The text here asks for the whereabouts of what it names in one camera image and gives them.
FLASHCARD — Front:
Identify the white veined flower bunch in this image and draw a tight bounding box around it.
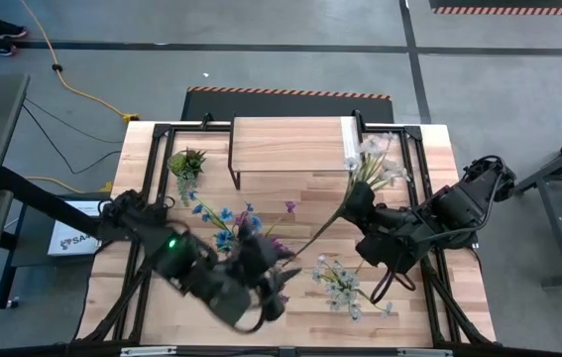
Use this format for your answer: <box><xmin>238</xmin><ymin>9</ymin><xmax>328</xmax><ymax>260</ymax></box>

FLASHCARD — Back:
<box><xmin>311</xmin><ymin>254</ymin><xmax>394</xmax><ymax>322</ymax></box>

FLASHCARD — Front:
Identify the pinkish white flower bunch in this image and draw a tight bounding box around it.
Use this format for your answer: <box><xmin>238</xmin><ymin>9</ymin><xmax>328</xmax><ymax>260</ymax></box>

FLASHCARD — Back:
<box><xmin>280</xmin><ymin>131</ymin><xmax>412</xmax><ymax>269</ymax></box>

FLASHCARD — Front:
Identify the white printed box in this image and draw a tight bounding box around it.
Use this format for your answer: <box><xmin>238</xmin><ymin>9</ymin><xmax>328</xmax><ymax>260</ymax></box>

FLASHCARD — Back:
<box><xmin>46</xmin><ymin>198</ymin><xmax>109</xmax><ymax>258</ymax></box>

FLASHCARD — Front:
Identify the grey metal table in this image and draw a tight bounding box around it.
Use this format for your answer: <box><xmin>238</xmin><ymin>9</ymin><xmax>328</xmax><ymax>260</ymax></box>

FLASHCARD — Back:
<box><xmin>507</xmin><ymin>123</ymin><xmax>562</xmax><ymax>290</ymax></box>

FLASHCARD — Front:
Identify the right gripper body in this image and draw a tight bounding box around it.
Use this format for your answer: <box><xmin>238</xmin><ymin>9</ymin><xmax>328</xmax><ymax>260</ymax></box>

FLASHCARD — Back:
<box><xmin>354</xmin><ymin>202</ymin><xmax>410</xmax><ymax>269</ymax></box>

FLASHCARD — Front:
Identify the silver frame bracket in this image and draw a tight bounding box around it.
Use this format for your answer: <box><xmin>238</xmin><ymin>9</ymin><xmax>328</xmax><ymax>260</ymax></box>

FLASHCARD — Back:
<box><xmin>397</xmin><ymin>346</ymin><xmax>453</xmax><ymax>357</ymax></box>
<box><xmin>120</xmin><ymin>345</ymin><xmax>177</xmax><ymax>357</ymax></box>

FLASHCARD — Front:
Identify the black metal table frame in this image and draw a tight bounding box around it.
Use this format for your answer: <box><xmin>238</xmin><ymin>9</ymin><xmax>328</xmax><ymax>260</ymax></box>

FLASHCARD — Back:
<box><xmin>75</xmin><ymin>111</ymin><xmax>499</xmax><ymax>357</ymax></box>

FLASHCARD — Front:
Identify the green succulent plant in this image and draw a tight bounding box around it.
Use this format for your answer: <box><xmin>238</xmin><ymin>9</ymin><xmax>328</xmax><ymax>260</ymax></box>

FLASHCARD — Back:
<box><xmin>168</xmin><ymin>147</ymin><xmax>208</xmax><ymax>207</ymax></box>

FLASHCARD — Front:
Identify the black floor cable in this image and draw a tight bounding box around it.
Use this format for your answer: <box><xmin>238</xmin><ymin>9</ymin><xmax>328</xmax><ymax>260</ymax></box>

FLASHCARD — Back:
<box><xmin>23</xmin><ymin>97</ymin><xmax>124</xmax><ymax>146</ymax></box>
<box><xmin>21</xmin><ymin>103</ymin><xmax>123</xmax><ymax>176</ymax></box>

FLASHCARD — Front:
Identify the purple flower bunch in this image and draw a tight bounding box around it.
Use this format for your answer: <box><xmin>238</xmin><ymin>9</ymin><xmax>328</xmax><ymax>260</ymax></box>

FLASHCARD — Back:
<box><xmin>233</xmin><ymin>199</ymin><xmax>297</xmax><ymax>304</ymax></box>

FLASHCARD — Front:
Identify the wooden shelf black frame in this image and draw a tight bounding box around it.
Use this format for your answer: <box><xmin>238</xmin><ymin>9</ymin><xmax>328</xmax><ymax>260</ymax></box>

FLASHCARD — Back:
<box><xmin>227</xmin><ymin>109</ymin><xmax>368</xmax><ymax>191</ymax></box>

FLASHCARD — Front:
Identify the yellow extension cable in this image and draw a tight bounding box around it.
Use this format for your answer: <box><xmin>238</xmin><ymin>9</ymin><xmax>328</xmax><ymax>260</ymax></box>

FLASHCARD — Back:
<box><xmin>19</xmin><ymin>0</ymin><xmax>141</xmax><ymax>124</ymax></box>
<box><xmin>25</xmin><ymin>176</ymin><xmax>114</xmax><ymax>194</ymax></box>

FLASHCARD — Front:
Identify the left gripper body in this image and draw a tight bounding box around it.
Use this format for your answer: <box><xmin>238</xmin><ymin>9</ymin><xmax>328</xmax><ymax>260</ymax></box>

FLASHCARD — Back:
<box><xmin>233</xmin><ymin>235</ymin><xmax>287</xmax><ymax>322</ymax></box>

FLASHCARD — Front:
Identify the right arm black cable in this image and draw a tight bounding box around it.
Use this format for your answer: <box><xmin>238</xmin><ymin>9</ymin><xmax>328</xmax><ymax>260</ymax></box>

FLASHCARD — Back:
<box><xmin>369</xmin><ymin>266</ymin><xmax>418</xmax><ymax>305</ymax></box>

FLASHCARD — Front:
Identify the black mat orange-striped edge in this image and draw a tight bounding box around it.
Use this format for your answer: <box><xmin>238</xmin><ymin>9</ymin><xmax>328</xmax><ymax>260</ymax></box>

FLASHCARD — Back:
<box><xmin>428</xmin><ymin>0</ymin><xmax>562</xmax><ymax>16</ymax></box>
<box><xmin>180</xmin><ymin>85</ymin><xmax>394</xmax><ymax>124</ymax></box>

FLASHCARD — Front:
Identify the black diagonal desk beam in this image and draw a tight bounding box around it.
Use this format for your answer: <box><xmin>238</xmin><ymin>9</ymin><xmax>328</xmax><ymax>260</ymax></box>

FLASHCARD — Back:
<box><xmin>0</xmin><ymin>166</ymin><xmax>111</xmax><ymax>239</ymax></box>

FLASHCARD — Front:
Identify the blue flower bunch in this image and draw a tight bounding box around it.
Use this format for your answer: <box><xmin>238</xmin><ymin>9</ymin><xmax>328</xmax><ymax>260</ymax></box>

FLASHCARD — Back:
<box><xmin>187</xmin><ymin>189</ymin><xmax>265</xmax><ymax>255</ymax></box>

